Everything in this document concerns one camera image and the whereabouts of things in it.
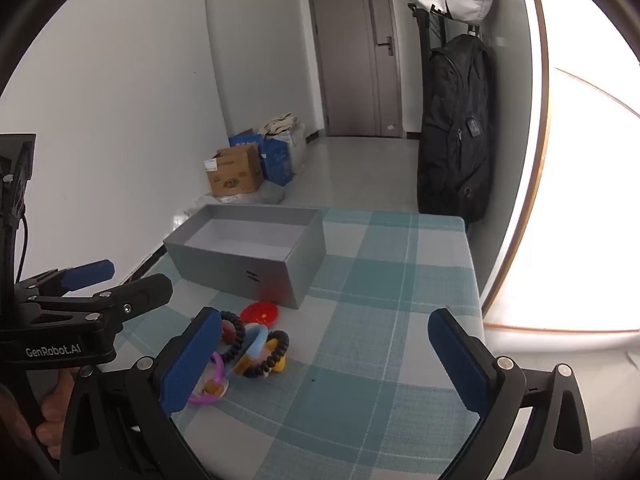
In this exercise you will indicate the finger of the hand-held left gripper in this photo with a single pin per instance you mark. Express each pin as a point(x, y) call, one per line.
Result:
point(90, 272)
point(145, 292)

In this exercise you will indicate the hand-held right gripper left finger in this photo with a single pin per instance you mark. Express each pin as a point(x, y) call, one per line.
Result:
point(192, 360)

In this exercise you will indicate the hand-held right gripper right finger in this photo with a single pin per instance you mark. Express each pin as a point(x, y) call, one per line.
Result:
point(457, 360)

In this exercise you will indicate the red figure charm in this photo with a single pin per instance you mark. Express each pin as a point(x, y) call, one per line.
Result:
point(227, 332)

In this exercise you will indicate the grey cardboard box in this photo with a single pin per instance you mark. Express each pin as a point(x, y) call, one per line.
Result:
point(235, 265)

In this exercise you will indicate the person's left hand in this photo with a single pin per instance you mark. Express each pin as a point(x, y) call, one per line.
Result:
point(62, 410)

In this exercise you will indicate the red round badge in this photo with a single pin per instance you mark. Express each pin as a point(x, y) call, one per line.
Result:
point(259, 314)

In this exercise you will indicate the teal checked tablecloth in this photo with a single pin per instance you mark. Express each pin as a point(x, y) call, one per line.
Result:
point(360, 310)

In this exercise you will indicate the brown cardboard box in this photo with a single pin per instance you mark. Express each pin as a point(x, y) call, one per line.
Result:
point(235, 172)

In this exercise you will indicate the clear plastic bag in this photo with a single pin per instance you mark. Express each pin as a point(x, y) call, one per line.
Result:
point(260, 192)

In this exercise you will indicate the person's grey pants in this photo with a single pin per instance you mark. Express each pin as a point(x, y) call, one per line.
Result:
point(617, 457)

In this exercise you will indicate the blue carton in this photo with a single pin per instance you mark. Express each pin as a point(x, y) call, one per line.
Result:
point(277, 160)

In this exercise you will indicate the black backpack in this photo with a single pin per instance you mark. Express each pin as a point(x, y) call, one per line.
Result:
point(457, 130)

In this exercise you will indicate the grey door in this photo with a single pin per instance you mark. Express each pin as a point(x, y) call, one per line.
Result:
point(350, 60)

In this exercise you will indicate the wooden window frame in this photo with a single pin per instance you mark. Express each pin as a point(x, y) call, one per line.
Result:
point(532, 160)

